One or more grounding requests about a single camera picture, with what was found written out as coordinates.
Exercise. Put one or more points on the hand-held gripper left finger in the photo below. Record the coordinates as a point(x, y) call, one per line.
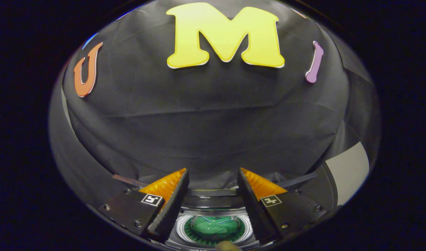
point(171, 209)

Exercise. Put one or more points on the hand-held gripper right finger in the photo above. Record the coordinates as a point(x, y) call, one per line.
point(251, 209)

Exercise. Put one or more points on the green polo shirt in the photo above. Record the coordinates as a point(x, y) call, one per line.
point(214, 226)

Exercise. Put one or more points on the black backdrop cloth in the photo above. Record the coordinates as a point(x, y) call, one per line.
point(199, 122)

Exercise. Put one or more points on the beige metal cabinet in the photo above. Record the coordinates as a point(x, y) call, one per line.
point(349, 174)

